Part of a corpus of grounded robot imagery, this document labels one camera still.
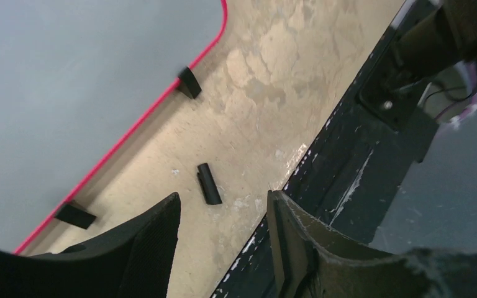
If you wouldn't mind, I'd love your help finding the pink framed whiteboard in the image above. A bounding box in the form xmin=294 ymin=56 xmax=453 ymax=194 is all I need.
xmin=0 ymin=1 xmax=227 ymax=253

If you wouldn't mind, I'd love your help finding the black marker cap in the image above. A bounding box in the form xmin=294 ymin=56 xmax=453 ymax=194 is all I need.
xmin=197 ymin=163 xmax=222 ymax=205

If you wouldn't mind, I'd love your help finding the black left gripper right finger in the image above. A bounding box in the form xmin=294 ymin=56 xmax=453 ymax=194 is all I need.
xmin=266 ymin=191 xmax=477 ymax=297

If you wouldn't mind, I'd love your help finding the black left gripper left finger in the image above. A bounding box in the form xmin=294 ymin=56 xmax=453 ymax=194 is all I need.
xmin=0 ymin=192 xmax=181 ymax=297

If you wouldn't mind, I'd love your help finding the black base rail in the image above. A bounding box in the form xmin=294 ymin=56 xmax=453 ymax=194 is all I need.
xmin=209 ymin=0 xmax=441 ymax=298

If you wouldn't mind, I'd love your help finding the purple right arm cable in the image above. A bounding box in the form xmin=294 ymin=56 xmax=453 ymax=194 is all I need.
xmin=424 ymin=61 xmax=477 ymax=129

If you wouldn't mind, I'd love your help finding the black whiteboard foot clip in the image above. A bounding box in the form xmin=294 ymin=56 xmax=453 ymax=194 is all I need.
xmin=176 ymin=66 xmax=202 ymax=99
xmin=54 ymin=201 xmax=97 ymax=230

